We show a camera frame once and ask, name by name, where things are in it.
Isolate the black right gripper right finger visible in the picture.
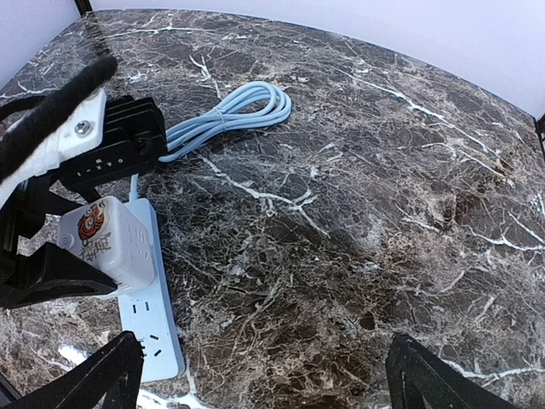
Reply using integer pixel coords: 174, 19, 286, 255
386, 334, 514, 408

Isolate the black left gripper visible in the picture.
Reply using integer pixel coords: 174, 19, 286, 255
1, 176, 118, 309

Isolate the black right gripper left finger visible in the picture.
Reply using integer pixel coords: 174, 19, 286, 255
1, 331, 143, 408

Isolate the white cube socket adapter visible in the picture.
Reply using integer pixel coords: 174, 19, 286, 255
57, 196, 156, 300

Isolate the blue power strip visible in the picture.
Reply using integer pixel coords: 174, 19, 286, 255
118, 199, 186, 383

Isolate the left black frame post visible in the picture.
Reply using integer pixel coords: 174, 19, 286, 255
74, 0, 94, 17

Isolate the black frame post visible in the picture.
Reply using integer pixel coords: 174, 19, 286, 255
74, 0, 94, 17
534, 114, 545, 158

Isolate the right black frame post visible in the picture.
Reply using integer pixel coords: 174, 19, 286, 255
534, 114, 545, 158

